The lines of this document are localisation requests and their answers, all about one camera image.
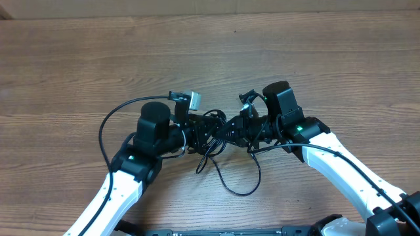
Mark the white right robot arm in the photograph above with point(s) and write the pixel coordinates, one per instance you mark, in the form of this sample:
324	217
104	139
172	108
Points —
384	208

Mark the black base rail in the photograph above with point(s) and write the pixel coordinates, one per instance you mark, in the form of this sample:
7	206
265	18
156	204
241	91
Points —
124	228

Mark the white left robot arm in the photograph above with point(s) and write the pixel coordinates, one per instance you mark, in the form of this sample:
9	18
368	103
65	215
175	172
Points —
160	134

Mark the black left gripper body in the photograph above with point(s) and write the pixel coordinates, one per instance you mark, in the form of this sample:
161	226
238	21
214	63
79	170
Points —
193	133

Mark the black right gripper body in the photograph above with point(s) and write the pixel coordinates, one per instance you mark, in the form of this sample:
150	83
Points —
255	129

